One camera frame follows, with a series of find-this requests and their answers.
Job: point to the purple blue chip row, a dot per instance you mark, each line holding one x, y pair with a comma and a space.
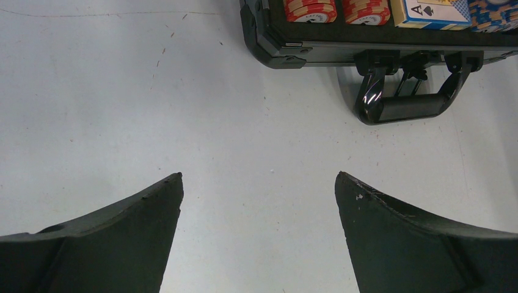
366, 12

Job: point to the black poker case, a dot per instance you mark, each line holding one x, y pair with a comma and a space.
376, 52

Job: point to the green chip row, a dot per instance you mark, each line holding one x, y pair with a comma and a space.
310, 11

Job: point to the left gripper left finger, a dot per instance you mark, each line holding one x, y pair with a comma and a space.
123, 247

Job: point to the blue card deck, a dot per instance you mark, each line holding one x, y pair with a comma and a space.
443, 15

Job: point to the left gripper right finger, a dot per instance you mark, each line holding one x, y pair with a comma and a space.
397, 247

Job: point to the blue orange chip row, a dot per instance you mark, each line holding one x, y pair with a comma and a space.
493, 16

